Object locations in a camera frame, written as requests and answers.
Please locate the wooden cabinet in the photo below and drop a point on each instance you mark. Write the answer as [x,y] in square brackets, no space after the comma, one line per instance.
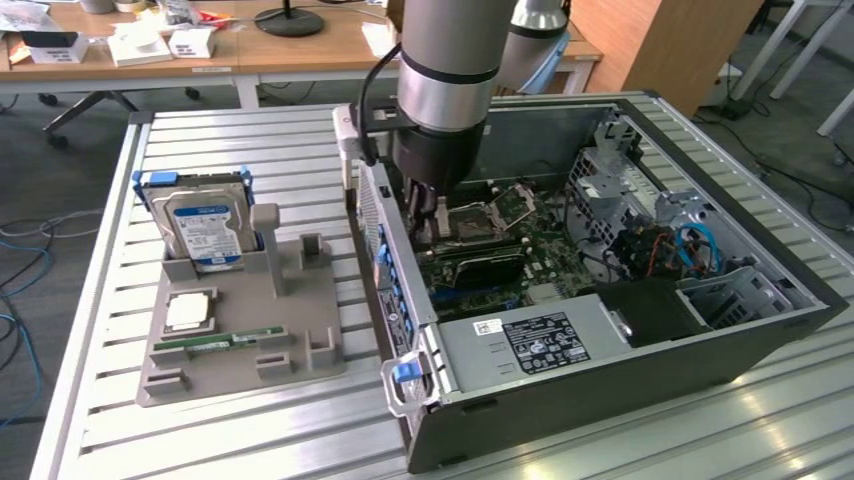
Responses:
[721,60]

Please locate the white open box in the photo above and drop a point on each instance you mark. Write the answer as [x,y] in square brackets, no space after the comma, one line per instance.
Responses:
[133,50]

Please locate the grey power supply unit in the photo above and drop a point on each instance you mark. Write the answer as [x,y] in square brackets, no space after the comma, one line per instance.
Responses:
[480,360]

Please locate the black round lamp base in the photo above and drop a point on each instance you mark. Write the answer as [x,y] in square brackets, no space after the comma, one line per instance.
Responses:
[290,25]

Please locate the silver drive bracket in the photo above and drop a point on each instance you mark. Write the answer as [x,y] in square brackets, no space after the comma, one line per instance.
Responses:
[734,300]

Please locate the white table frame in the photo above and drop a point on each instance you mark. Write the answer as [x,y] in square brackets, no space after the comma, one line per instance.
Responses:
[767,50]

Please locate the CPU socket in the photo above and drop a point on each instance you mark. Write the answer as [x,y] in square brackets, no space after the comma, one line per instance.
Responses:
[476,225]

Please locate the white wall device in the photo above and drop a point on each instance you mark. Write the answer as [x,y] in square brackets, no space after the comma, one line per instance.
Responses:
[726,85]

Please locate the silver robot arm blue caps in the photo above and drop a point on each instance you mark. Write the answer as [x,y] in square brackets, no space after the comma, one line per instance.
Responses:
[447,50]

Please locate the grey cup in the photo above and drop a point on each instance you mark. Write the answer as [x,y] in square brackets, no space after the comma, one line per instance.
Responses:
[96,6]

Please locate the green GPU card black cooler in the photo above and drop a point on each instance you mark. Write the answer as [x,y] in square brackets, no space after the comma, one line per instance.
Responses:
[490,274]

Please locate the black caster desk leg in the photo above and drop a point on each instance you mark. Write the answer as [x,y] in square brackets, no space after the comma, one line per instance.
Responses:
[80,107]

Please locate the silver disk bay cage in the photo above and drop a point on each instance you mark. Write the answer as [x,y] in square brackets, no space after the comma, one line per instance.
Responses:
[600,210]

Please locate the wooden desk white frame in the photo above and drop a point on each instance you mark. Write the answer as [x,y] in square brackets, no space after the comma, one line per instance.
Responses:
[67,72]

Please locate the silver chipset heatsink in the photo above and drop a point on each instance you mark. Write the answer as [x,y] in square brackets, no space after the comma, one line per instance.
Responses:
[548,294]

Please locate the silver socket cover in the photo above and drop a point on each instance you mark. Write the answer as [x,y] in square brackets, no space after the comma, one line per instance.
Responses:
[516,205]

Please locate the green motherboard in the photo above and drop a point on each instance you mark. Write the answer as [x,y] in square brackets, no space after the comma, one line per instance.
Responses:
[554,265]

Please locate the black power strip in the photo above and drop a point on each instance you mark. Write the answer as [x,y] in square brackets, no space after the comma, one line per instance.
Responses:
[734,110]

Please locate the white paper stack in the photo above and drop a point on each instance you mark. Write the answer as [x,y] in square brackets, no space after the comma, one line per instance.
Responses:
[380,42]

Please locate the silver CPU chip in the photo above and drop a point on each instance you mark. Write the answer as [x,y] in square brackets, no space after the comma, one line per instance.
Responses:
[189,312]

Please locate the black open PC case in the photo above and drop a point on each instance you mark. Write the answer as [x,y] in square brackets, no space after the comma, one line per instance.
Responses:
[600,400]

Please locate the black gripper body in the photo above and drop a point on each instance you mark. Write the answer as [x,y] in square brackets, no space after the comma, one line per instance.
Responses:
[436,155]

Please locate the tape roll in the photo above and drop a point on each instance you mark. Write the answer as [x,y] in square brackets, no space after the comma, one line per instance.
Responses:
[128,6]

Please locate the blue expansion slot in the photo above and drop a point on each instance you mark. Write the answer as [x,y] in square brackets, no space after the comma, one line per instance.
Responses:
[443,292]

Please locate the blue case latch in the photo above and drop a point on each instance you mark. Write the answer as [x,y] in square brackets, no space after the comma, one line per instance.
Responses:
[404,374]

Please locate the hard disk blue carrier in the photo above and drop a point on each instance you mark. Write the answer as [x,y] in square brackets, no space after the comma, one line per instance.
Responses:
[200,225]

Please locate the grey parts rack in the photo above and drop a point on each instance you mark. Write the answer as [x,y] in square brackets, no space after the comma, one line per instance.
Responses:
[300,320]

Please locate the white box black lid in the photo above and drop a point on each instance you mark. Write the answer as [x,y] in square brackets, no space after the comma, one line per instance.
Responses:
[56,52]

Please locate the white labelled box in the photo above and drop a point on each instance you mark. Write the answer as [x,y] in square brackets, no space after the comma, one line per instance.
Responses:
[194,42]

